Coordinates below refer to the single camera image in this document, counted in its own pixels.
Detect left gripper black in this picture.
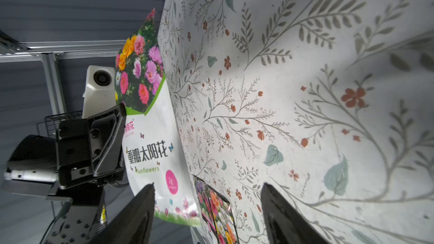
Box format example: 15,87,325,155
4,104,126,244

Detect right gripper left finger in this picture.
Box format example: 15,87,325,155
90,184,156,244

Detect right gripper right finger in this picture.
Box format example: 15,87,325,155
261,183,326,244

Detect sunflowers moss rose seed packet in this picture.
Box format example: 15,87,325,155
115,11,201,227

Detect mixed ranunculus seed packet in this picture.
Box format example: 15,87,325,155
194,176,240,244

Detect black wire wall basket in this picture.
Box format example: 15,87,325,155
36,111,83,138

